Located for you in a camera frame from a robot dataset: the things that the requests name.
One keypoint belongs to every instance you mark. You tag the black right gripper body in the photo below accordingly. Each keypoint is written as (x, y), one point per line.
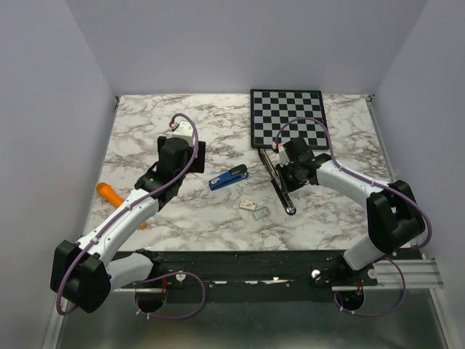
(290, 175)

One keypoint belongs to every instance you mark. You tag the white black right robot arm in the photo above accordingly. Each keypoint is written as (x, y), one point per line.
(392, 214)

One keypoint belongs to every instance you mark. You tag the black and grey chessboard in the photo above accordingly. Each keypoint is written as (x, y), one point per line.
(287, 114)

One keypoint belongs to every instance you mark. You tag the blue and black stapler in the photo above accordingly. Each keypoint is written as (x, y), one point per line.
(234, 175)

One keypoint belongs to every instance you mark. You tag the white staple box sleeve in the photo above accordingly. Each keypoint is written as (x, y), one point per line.
(247, 205)

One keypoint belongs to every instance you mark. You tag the orange toy microphone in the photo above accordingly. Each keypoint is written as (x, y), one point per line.
(106, 192)

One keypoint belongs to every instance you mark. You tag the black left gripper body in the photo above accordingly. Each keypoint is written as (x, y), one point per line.
(189, 156)

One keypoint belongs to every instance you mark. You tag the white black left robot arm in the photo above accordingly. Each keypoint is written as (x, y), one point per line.
(84, 272)

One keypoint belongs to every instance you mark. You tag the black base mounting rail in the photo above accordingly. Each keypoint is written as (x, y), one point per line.
(250, 276)

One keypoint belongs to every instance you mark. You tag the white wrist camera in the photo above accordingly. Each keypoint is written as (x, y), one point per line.
(282, 155)
(183, 130)

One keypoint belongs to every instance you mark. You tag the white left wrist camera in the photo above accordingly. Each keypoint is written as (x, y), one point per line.
(183, 130)

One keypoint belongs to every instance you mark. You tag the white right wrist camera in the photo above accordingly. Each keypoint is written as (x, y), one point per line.
(282, 155)

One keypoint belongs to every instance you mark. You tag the staple tray with staples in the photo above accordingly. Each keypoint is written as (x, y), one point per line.
(261, 213)

